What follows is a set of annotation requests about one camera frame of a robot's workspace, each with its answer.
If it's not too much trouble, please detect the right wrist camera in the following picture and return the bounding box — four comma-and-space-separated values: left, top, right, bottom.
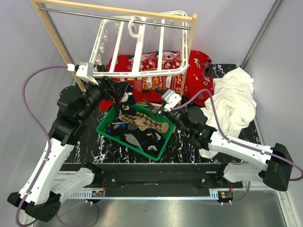
161, 89, 182, 112

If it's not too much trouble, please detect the black base crossbar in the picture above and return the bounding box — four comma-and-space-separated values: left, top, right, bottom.
63, 162, 244, 190

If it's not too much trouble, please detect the beige argyle sock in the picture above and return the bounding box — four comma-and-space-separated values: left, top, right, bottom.
118, 111, 169, 133

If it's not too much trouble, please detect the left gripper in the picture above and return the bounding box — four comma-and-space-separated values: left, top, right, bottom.
79, 75, 129, 121

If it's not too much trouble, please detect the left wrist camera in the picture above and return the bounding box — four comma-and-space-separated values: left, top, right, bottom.
67, 62, 98, 85

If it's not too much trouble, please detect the black grey sports sock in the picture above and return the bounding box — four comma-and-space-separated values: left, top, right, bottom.
120, 132, 165, 157

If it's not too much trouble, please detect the wooden clothes rack frame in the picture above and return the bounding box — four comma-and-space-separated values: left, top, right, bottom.
31, 0, 197, 92

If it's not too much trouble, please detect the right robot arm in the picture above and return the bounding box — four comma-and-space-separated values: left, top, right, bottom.
145, 89, 294, 192

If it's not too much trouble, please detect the white crumpled cloth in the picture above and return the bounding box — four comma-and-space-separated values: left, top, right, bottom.
198, 67, 258, 159

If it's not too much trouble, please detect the white plastic clip hanger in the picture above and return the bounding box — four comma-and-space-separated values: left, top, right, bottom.
89, 10, 190, 87

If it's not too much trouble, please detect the navy santa christmas sock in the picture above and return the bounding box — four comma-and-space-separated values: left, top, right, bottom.
114, 86, 137, 116

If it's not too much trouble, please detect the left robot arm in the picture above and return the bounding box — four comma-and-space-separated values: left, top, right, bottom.
8, 77, 129, 222

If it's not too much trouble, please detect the black blue sports sock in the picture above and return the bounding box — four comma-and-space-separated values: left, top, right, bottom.
106, 122, 138, 136

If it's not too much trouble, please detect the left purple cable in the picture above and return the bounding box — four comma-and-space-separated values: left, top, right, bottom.
15, 65, 71, 225

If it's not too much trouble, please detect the metal hanging rod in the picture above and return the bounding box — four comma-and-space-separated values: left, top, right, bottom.
38, 7, 191, 30

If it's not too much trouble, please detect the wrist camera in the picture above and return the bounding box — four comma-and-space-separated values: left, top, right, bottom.
161, 89, 182, 112
67, 62, 98, 85

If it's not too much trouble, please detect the red printed pillow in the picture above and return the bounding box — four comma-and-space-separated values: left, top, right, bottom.
114, 51, 214, 103

